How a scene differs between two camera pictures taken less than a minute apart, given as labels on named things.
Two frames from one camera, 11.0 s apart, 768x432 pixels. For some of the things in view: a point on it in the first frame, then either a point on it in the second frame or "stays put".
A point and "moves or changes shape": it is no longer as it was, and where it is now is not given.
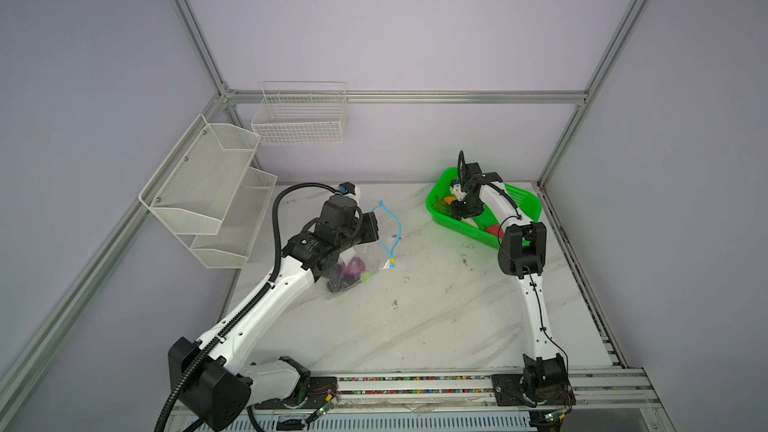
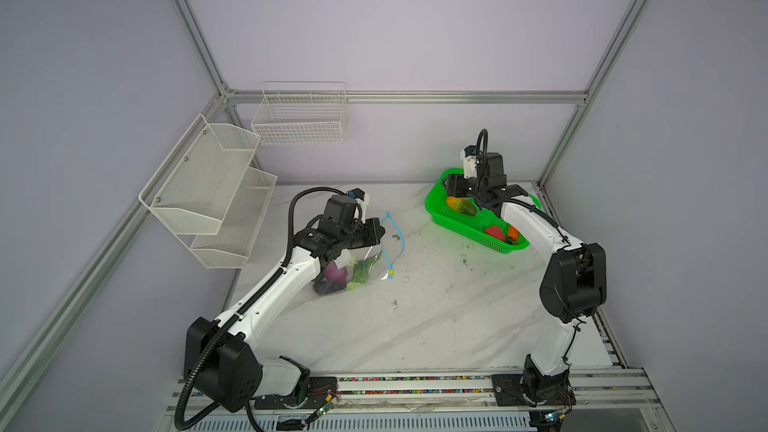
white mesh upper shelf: x=193 y=188 stays put
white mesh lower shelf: x=231 y=247 stays put
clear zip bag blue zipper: x=359 y=260 moves or changes shape
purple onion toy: x=354 y=267 to x=334 y=274
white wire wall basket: x=297 y=113 stays put
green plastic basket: x=528 y=203 stays put
